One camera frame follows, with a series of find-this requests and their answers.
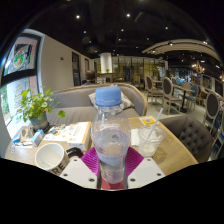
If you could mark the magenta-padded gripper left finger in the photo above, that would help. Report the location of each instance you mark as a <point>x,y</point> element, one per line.
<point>89,163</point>

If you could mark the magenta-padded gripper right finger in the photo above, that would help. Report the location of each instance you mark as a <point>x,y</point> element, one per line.
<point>136,163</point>

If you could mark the clear blue-capped water bottle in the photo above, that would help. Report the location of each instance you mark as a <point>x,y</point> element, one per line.
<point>110,140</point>

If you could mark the white paper napkin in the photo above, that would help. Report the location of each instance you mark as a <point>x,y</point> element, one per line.
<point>135,137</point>

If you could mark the clear plastic cup with straw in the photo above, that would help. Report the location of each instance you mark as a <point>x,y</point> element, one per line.
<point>150,140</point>

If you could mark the white orange-edged box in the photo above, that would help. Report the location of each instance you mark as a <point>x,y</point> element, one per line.
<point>80,133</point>

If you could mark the white lettered mug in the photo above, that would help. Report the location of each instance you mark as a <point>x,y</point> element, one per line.
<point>50,156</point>

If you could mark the small yellow card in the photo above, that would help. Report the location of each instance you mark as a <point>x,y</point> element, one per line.
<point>147,120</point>

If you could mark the printed paper leaflet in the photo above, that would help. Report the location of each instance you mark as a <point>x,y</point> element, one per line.
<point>56,133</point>

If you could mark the small blue box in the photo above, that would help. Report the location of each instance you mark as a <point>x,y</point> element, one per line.
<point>36,137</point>

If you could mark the dark grey tufted armchair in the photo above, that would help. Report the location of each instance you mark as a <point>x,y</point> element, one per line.
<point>190,136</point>

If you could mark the grey curved sofa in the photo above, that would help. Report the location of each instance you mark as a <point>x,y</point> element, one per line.
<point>73,100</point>

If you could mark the green potted plant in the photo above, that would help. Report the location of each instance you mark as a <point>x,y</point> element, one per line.
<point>35,105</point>

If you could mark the group of round-backed chairs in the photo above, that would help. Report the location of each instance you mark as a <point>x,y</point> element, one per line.
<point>168,90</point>

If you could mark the person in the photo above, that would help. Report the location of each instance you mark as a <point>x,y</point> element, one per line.
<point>89,77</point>

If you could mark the white round column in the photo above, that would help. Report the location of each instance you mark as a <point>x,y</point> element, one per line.
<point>106,62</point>

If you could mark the dark-framed decorated window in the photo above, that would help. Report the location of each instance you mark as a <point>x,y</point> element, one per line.
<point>16,66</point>

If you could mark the group of ceiling lights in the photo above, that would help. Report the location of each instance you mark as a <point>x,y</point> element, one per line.
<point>128,15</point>

